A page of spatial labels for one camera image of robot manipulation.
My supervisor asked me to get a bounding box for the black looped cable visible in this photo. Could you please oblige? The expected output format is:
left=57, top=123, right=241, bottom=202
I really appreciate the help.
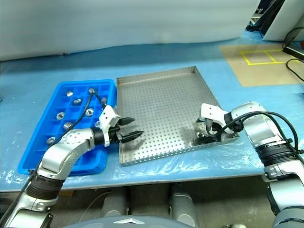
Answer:
left=282, top=27, right=304, bottom=52

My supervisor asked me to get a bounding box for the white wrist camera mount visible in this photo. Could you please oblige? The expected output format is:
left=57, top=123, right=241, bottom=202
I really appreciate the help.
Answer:
left=98, top=105, right=121, bottom=146
left=200, top=103, right=236, bottom=135

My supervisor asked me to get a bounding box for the flat black device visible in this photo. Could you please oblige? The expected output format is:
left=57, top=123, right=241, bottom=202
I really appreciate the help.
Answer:
left=282, top=45, right=304, bottom=60

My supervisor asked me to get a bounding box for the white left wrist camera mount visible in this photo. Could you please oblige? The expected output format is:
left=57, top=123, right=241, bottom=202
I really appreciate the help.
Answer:
left=98, top=105, right=121, bottom=146

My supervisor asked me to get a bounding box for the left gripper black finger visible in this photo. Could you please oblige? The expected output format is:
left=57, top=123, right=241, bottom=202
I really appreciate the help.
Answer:
left=120, top=130, right=144, bottom=143
left=118, top=116, right=136, bottom=126

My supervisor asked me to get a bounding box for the blue plastic compartment tray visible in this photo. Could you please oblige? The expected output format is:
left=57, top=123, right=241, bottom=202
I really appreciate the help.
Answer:
left=17, top=79, right=117, bottom=176

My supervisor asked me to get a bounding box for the white leaning board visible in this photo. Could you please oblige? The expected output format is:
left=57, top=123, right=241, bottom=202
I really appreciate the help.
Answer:
left=262, top=0, right=304, bottom=42

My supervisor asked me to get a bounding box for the grey robot torso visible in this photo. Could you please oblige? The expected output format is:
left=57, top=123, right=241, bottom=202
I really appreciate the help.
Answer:
left=59, top=215, right=190, bottom=228

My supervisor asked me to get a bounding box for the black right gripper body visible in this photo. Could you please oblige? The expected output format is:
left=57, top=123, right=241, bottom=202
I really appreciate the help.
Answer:
left=204, top=118, right=225, bottom=137

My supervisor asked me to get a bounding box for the grey rounded cylinder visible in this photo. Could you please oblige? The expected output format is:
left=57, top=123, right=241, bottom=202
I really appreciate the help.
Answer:
left=170, top=184, right=198, bottom=220
left=101, top=189, right=128, bottom=217

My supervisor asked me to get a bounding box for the thin white cable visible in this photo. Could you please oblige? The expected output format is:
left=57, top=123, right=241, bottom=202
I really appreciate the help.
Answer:
left=78, top=192, right=112, bottom=223

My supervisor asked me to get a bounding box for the perforated steel tray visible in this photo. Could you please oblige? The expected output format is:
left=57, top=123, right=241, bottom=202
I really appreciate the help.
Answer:
left=115, top=66, right=240, bottom=167

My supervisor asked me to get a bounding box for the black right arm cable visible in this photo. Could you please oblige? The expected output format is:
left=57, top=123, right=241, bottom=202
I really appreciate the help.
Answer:
left=228, top=111, right=304, bottom=167

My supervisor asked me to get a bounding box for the black curved cable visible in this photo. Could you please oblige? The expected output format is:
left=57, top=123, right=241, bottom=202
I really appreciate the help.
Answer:
left=286, top=58, right=304, bottom=83

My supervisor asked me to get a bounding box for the dark equipment clutter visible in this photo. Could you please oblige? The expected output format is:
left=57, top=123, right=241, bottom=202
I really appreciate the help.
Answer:
left=246, top=0, right=274, bottom=33

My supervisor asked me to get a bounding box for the brown cardboard mat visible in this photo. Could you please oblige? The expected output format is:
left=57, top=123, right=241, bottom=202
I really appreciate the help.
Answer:
left=218, top=44, right=304, bottom=87

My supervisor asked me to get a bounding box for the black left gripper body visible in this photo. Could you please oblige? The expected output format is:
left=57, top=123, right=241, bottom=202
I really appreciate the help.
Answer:
left=108, top=118, right=126, bottom=144

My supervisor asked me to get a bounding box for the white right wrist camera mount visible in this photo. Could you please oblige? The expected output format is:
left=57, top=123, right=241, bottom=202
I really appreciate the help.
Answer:
left=200, top=103, right=236, bottom=135

